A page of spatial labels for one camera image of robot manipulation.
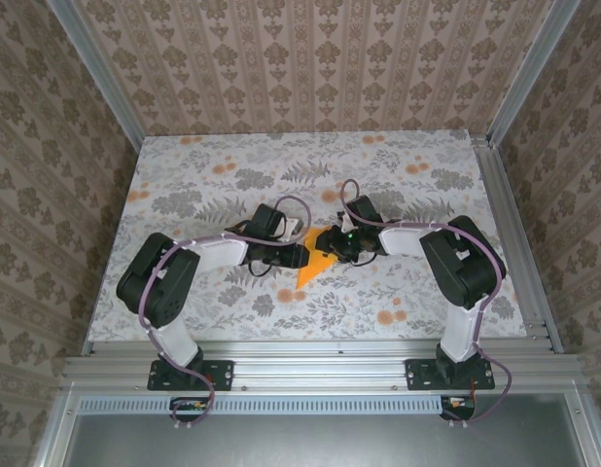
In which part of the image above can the slotted grey cable duct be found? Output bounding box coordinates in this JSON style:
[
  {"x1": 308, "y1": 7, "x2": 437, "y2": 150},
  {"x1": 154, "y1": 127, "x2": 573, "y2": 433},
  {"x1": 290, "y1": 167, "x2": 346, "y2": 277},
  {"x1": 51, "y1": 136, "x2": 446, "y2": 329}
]
[{"x1": 79, "y1": 394, "x2": 445, "y2": 415}]

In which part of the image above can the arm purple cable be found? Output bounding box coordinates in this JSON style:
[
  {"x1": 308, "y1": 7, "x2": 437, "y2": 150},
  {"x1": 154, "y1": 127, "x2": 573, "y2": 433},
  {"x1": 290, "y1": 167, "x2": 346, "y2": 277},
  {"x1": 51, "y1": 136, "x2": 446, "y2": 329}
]
[
  {"x1": 137, "y1": 195, "x2": 315, "y2": 432},
  {"x1": 339, "y1": 178, "x2": 515, "y2": 429}
]

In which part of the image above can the black controller board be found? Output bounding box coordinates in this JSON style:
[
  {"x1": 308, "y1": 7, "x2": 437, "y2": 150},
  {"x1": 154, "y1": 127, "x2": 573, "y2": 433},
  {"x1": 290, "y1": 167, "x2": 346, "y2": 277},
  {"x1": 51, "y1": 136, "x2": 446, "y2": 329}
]
[
  {"x1": 439, "y1": 394, "x2": 477, "y2": 422},
  {"x1": 169, "y1": 396, "x2": 210, "y2": 423}
]

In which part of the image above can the aluminium corner post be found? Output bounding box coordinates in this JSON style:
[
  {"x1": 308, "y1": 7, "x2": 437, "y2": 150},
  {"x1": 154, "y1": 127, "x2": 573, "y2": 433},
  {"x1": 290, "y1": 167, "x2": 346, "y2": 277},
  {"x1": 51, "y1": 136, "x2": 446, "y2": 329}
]
[
  {"x1": 46, "y1": 0, "x2": 147, "y2": 152},
  {"x1": 485, "y1": 0, "x2": 583, "y2": 147}
]

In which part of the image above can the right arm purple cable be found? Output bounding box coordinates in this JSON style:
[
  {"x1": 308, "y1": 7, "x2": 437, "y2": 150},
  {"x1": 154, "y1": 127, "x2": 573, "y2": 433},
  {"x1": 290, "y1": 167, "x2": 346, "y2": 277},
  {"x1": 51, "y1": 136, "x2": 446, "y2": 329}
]
[{"x1": 339, "y1": 178, "x2": 515, "y2": 429}]

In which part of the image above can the orange paper sheet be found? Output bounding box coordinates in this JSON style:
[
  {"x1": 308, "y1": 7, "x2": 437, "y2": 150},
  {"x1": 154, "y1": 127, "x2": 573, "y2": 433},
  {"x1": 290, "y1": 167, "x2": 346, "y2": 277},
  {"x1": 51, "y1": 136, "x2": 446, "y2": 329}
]
[{"x1": 296, "y1": 224, "x2": 339, "y2": 289}]

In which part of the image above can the grey metal panel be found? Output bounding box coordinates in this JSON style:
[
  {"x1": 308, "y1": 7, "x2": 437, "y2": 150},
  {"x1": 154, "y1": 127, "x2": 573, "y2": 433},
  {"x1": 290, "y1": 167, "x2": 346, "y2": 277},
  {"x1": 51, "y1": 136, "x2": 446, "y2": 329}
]
[{"x1": 61, "y1": 413, "x2": 588, "y2": 467}]

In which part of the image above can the aluminium frame side bar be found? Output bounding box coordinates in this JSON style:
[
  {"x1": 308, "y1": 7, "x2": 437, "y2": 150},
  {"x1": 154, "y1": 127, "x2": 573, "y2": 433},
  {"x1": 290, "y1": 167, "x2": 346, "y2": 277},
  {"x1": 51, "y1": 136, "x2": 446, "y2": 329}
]
[
  {"x1": 562, "y1": 383, "x2": 601, "y2": 467},
  {"x1": 31, "y1": 383, "x2": 83, "y2": 467}
]

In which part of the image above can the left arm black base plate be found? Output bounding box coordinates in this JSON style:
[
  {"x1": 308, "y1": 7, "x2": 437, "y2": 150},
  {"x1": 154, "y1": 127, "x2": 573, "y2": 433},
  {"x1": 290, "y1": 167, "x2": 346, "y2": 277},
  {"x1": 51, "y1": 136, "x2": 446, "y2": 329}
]
[{"x1": 147, "y1": 358, "x2": 235, "y2": 392}]

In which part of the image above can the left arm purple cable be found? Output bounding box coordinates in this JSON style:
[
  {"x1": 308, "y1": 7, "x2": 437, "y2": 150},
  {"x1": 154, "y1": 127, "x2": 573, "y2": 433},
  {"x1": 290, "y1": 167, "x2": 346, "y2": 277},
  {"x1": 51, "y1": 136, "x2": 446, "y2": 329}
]
[{"x1": 137, "y1": 195, "x2": 315, "y2": 432}]

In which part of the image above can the aluminium frame beam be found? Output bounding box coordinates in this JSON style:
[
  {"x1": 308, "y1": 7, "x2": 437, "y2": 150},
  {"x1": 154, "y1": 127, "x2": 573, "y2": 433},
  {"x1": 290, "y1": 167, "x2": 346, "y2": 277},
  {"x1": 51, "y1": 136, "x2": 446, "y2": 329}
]
[{"x1": 59, "y1": 339, "x2": 588, "y2": 396}]

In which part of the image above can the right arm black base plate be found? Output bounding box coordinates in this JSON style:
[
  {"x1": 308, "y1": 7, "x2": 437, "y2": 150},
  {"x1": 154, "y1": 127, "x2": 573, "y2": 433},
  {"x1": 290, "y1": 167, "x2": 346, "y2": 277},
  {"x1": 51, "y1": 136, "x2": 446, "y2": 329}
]
[{"x1": 405, "y1": 358, "x2": 496, "y2": 392}]

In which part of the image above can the aluminium table side rail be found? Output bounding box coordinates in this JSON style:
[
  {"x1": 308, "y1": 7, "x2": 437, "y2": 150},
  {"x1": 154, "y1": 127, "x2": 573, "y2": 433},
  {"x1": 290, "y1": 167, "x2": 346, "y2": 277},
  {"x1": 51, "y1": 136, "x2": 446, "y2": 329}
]
[{"x1": 469, "y1": 129, "x2": 565, "y2": 355}]

